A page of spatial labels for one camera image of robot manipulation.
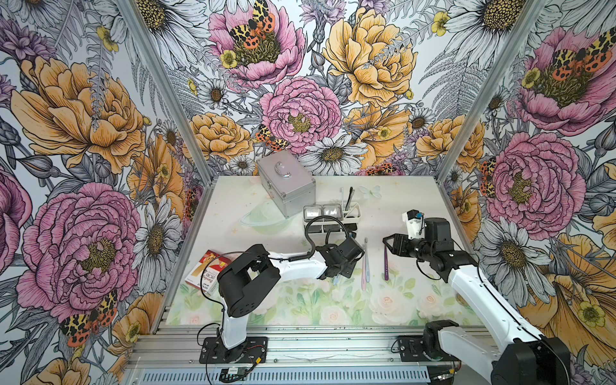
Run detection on red white small box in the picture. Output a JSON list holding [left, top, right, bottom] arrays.
[[184, 250, 232, 295]]

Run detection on pale blue toothbrush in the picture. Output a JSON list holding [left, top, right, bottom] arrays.
[[364, 237, 371, 283]]

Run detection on black toothbrush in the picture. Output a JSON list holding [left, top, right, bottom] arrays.
[[344, 186, 355, 211]]

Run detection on light blue toothbrush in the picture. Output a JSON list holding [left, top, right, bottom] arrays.
[[340, 188, 347, 210]]

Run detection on purple toothbrush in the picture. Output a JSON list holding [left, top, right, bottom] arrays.
[[383, 246, 390, 282]]

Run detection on cream toothbrush holder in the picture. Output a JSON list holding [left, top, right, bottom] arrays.
[[303, 202, 362, 234]]

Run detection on clear glass bowl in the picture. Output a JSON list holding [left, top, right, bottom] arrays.
[[239, 200, 292, 235]]

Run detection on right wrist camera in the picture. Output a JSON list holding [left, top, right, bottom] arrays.
[[402, 210, 424, 239]]

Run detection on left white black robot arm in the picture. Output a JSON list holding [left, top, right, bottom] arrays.
[[217, 235, 365, 350]]

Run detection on silver pink metal case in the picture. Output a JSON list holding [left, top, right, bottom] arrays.
[[257, 150, 316, 218]]

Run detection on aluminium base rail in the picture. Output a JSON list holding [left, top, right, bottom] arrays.
[[119, 324, 530, 385]]

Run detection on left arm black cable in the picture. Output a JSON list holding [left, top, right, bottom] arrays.
[[269, 215, 350, 263]]

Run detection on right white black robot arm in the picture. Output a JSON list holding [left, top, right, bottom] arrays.
[[383, 210, 571, 384]]

